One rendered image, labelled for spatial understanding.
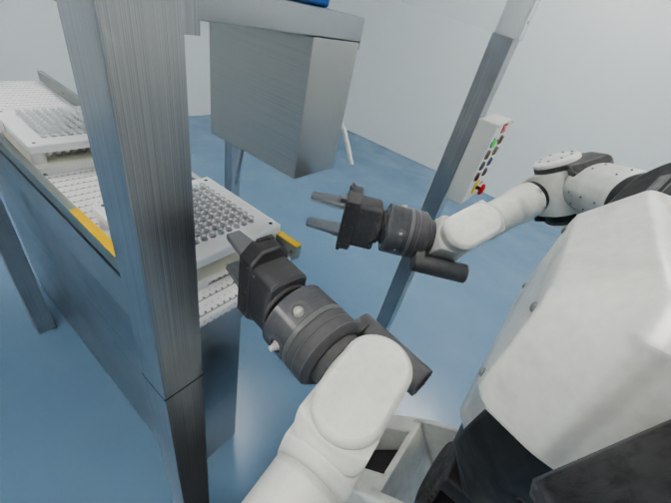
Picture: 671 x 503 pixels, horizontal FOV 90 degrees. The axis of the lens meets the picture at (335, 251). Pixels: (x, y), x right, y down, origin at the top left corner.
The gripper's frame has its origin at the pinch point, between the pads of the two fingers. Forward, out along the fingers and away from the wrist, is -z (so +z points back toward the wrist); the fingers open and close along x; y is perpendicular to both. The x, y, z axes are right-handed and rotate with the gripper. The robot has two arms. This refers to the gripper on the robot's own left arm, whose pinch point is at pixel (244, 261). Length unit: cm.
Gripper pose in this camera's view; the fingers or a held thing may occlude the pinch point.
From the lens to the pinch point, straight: 46.9
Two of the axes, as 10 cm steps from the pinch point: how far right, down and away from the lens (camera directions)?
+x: -2.1, 7.8, 5.9
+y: 7.1, -2.9, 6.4
